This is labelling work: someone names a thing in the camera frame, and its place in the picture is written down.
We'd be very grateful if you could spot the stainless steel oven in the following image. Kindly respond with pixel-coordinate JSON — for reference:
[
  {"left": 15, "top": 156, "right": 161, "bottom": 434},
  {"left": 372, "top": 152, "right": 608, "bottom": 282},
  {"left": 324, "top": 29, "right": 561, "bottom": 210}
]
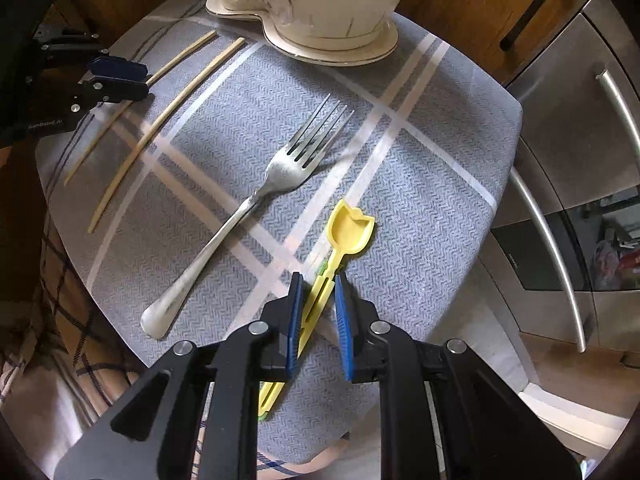
[{"left": 490, "top": 0, "right": 640, "bottom": 356}]

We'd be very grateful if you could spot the silver fork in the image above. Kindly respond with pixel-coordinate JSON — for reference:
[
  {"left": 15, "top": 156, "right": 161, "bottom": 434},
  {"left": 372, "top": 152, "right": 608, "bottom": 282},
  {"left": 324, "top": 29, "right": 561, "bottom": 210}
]
[{"left": 141, "top": 93, "right": 356, "bottom": 340}]

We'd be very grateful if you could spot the wooden chopstick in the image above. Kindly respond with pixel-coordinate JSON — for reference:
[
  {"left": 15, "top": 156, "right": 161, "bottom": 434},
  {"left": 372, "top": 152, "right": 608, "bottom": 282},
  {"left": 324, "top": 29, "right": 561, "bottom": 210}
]
[
  {"left": 63, "top": 30, "right": 218, "bottom": 186},
  {"left": 88, "top": 37, "right": 247, "bottom": 234}
]

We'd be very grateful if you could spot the yellow plastic spoon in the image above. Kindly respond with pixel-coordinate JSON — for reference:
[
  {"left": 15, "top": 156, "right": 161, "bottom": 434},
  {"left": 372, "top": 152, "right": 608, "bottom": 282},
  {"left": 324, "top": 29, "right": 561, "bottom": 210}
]
[{"left": 256, "top": 199, "right": 377, "bottom": 421}]

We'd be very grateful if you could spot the cream ceramic drip tray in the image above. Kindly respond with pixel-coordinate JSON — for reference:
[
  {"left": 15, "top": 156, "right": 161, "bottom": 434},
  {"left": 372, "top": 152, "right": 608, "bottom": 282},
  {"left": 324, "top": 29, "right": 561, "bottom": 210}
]
[{"left": 205, "top": 0, "right": 400, "bottom": 68}]

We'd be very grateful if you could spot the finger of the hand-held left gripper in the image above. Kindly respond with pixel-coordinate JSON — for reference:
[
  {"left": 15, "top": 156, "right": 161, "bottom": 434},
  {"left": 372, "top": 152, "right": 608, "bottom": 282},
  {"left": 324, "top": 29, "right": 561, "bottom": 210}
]
[
  {"left": 66, "top": 76, "right": 151, "bottom": 113},
  {"left": 34, "top": 29, "right": 149, "bottom": 82}
]

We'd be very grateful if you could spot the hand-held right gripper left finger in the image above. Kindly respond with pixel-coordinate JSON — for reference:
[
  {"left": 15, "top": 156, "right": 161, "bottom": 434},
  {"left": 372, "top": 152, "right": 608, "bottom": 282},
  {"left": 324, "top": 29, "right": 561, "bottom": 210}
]
[{"left": 54, "top": 272, "right": 306, "bottom": 480}]

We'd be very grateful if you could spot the blue plaid tablecloth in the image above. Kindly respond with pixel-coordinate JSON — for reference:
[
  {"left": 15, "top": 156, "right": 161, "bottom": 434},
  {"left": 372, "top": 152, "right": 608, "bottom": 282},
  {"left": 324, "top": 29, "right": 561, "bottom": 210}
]
[{"left": 35, "top": 2, "right": 523, "bottom": 466}]

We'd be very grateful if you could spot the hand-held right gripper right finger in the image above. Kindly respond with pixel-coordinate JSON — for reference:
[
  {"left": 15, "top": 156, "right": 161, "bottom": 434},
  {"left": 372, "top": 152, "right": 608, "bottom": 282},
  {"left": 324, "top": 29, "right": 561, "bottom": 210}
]
[{"left": 334, "top": 274, "right": 583, "bottom": 480}]

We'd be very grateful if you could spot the black cabinet handle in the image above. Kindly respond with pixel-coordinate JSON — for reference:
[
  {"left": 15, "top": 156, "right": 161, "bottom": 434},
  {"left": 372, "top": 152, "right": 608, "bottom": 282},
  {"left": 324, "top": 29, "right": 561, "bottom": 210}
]
[{"left": 500, "top": 0, "right": 565, "bottom": 52}]

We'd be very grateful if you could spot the short steel appliance handle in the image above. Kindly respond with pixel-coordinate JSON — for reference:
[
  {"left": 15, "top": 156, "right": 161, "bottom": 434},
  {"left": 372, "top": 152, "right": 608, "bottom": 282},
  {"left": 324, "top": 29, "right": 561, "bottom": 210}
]
[{"left": 594, "top": 67, "right": 640, "bottom": 157}]

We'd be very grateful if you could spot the wooden cabinet door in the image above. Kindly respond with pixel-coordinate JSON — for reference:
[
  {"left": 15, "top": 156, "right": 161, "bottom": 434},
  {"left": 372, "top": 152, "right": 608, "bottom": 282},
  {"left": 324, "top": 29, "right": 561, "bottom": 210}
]
[{"left": 394, "top": 0, "right": 603, "bottom": 87}]

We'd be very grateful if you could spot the steel oven handle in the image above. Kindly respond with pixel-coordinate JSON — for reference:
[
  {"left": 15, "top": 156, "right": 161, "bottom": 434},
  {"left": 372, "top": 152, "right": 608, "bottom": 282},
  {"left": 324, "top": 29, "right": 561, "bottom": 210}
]
[{"left": 507, "top": 169, "right": 589, "bottom": 354}]

